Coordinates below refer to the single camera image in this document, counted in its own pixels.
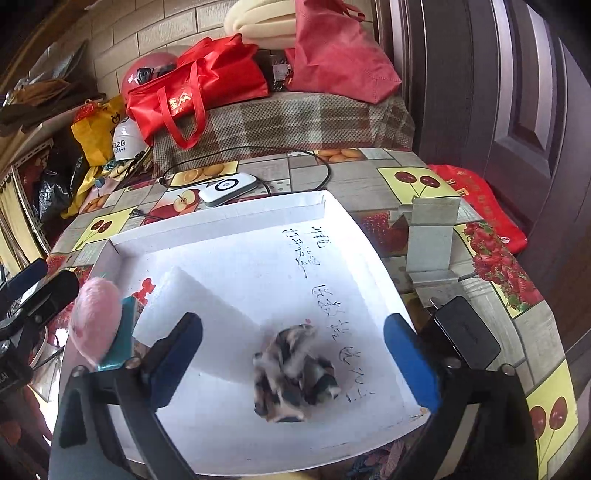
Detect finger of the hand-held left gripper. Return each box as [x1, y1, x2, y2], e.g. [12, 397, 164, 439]
[95, 296, 147, 372]

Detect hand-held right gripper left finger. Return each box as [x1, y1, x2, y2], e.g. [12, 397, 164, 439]
[59, 313, 204, 480]

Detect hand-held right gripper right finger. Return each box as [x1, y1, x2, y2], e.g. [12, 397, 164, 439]
[383, 313, 541, 480]

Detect pink fluffy plush ball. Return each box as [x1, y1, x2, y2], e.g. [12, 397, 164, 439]
[69, 277, 123, 365]

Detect calico fluffy plush toy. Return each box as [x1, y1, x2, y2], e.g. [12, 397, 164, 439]
[252, 323, 342, 423]

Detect white cardboard tray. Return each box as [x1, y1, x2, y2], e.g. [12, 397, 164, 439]
[95, 189, 432, 476]

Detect white foam block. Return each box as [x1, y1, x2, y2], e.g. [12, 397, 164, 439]
[133, 267, 273, 384]

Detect black phone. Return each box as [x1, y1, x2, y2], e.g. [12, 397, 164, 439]
[422, 296, 502, 370]

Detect black plastic bag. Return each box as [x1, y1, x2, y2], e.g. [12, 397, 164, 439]
[37, 157, 88, 223]

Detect yellow bag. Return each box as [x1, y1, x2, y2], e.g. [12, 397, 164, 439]
[71, 95, 127, 167]

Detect white oval power bank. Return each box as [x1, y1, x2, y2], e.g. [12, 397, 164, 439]
[198, 173, 258, 208]

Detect red plastic bag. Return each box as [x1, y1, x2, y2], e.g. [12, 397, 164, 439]
[427, 164, 528, 254]

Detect white helmet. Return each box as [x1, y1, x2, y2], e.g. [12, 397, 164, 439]
[112, 117, 149, 162]

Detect fruit print tablecloth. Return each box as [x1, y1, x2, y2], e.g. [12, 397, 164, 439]
[46, 148, 580, 480]

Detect pink helmet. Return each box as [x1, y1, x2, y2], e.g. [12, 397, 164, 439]
[121, 52, 181, 100]

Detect plaid cloth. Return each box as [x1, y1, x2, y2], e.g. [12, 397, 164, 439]
[152, 90, 416, 178]

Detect brown panelled door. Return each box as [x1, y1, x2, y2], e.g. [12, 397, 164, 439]
[374, 0, 591, 370]

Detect dark box with labels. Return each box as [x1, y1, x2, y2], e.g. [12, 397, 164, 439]
[256, 48, 296, 93]

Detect plain red non-woven bag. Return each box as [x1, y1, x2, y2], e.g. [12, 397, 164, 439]
[284, 0, 402, 104]

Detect cream foam rolls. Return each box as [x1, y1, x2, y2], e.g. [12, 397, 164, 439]
[224, 0, 301, 49]

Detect grey metal bracket stand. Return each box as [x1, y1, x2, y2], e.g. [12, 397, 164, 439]
[390, 196, 462, 308]

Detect black cable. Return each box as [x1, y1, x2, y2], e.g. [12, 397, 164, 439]
[159, 146, 333, 195]

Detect red tote bag with handles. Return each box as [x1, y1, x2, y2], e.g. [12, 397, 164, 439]
[126, 34, 271, 149]

